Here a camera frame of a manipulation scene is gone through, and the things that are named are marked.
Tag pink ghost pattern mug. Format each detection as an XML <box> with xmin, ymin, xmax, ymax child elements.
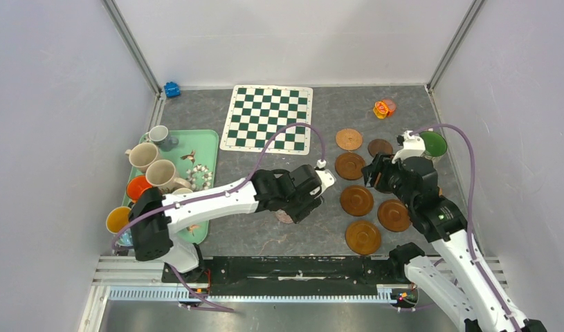
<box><xmin>274</xmin><ymin>210</ymin><xmax>293</xmax><ymax>224</ymax></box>

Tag green interior cartoon mug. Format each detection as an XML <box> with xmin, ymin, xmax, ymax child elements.
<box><xmin>419</xmin><ymin>131</ymin><xmax>448</xmax><ymax>164</ymax></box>

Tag brown wooden ridged coaster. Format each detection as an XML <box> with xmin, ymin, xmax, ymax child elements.
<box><xmin>377</xmin><ymin>199</ymin><xmax>411</xmax><ymax>232</ymax></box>
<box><xmin>335</xmin><ymin>152</ymin><xmax>365</xmax><ymax>181</ymax></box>
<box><xmin>345</xmin><ymin>220</ymin><xmax>381</xmax><ymax>255</ymax></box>

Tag dark walnut coaster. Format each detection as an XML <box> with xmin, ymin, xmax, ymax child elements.
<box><xmin>367</xmin><ymin>139</ymin><xmax>394</xmax><ymax>157</ymax></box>

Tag woven rattan coaster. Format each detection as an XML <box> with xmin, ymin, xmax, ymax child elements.
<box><xmin>335</xmin><ymin>128</ymin><xmax>363</xmax><ymax>151</ymax></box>

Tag pink mug cream interior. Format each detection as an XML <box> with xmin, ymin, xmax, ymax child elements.
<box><xmin>172</xmin><ymin>187</ymin><xmax>194</xmax><ymax>195</ymax></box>

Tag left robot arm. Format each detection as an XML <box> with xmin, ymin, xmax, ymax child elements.
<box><xmin>129</xmin><ymin>165</ymin><xmax>336</xmax><ymax>282</ymax></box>

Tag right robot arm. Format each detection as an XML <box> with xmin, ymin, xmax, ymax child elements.
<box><xmin>362</xmin><ymin>155</ymin><xmax>546</xmax><ymax>331</ymax></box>

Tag orange pink toy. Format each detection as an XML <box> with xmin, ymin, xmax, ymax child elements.
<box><xmin>373</xmin><ymin>99</ymin><xmax>397</xmax><ymax>120</ymax></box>

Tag green white chessboard mat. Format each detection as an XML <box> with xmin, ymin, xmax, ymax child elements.
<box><xmin>219</xmin><ymin>84</ymin><xmax>313</xmax><ymax>153</ymax></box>

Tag green floral tray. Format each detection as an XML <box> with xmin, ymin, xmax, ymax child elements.
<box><xmin>122</xmin><ymin>129</ymin><xmax>219</xmax><ymax>244</ymax></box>

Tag cream ceramic mug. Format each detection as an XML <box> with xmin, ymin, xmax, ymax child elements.
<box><xmin>145</xmin><ymin>159</ymin><xmax>192</xmax><ymax>194</ymax></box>

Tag grey white mug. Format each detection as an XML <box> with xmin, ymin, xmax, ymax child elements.
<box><xmin>143</xmin><ymin>125</ymin><xmax>179</xmax><ymax>151</ymax></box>

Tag beige mug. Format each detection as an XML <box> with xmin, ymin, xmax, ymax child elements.
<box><xmin>125</xmin><ymin>142</ymin><xmax>163</xmax><ymax>173</ymax></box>

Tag orange mug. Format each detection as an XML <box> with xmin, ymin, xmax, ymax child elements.
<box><xmin>125</xmin><ymin>175</ymin><xmax>153</xmax><ymax>202</ymax></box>

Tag blue toy block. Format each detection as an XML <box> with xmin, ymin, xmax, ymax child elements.
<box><xmin>163</xmin><ymin>82</ymin><xmax>181</xmax><ymax>98</ymax></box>

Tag yellow interior mug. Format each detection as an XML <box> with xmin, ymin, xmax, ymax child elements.
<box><xmin>105</xmin><ymin>206</ymin><xmax>131</xmax><ymax>234</ymax></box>

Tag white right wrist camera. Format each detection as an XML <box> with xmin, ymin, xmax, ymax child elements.
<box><xmin>392</xmin><ymin>131</ymin><xmax>426</xmax><ymax>164</ymax></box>

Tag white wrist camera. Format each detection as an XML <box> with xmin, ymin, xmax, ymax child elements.
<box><xmin>311</xmin><ymin>159</ymin><xmax>336</xmax><ymax>197</ymax></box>
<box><xmin>392</xmin><ymin>131</ymin><xmax>426</xmax><ymax>164</ymax></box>

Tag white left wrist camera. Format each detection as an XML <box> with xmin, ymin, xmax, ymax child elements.
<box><xmin>311</xmin><ymin>159</ymin><xmax>336</xmax><ymax>197</ymax></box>

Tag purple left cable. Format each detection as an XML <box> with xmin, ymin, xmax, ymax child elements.
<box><xmin>109</xmin><ymin>122</ymin><xmax>327</xmax><ymax>313</ymax></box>

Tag purple cable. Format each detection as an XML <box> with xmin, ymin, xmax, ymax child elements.
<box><xmin>109</xmin><ymin>122</ymin><xmax>327</xmax><ymax>313</ymax></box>
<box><xmin>391</xmin><ymin>123</ymin><xmax>523</xmax><ymax>332</ymax></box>

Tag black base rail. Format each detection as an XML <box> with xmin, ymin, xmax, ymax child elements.
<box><xmin>181</xmin><ymin>256</ymin><xmax>412</xmax><ymax>297</ymax></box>

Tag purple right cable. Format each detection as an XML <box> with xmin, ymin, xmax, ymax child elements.
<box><xmin>391</xmin><ymin>123</ymin><xmax>523</xmax><ymax>332</ymax></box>

